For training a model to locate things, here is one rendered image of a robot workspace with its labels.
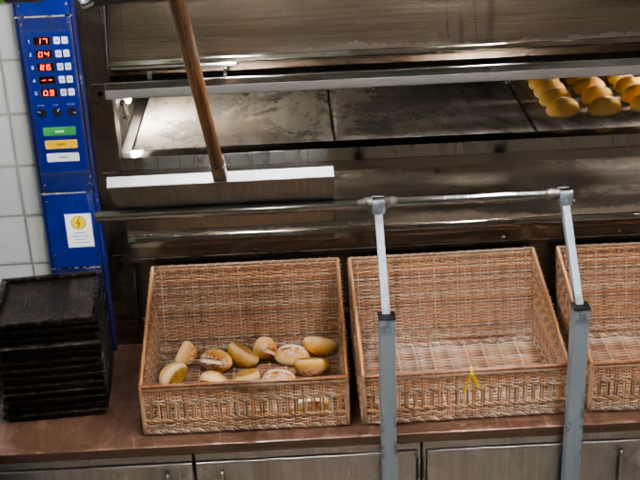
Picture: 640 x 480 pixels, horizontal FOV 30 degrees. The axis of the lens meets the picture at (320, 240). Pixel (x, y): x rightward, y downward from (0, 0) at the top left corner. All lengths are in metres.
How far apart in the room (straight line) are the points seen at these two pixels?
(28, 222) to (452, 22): 1.33
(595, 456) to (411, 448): 0.49
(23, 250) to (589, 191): 1.65
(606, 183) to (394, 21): 0.79
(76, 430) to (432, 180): 1.22
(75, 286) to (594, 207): 1.50
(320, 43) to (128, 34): 0.52
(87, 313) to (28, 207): 0.43
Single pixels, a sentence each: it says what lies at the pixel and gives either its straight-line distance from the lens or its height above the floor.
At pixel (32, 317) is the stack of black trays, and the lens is 3.26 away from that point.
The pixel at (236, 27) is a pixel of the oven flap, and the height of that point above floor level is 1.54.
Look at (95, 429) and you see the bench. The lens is 3.30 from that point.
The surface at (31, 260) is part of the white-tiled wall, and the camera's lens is 3.58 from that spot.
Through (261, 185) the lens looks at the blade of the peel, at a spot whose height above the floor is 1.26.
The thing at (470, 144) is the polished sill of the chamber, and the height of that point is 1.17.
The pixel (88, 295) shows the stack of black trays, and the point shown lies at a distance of 3.33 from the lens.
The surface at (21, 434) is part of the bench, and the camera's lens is 3.33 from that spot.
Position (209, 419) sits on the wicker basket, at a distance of 3.20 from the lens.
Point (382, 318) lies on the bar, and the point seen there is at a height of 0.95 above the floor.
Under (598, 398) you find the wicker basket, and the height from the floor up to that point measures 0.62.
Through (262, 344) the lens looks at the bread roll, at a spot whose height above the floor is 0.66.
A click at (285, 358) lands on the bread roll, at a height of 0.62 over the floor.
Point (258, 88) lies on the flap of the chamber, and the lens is 3.17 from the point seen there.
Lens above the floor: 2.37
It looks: 25 degrees down
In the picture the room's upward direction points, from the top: 2 degrees counter-clockwise
